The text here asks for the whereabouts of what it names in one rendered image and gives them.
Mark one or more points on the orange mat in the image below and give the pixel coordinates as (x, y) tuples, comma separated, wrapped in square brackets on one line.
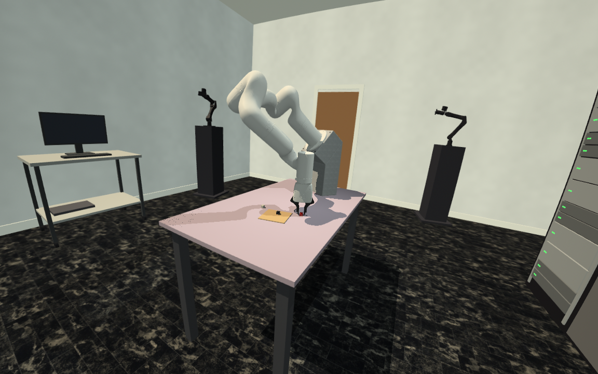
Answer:
[(270, 215)]

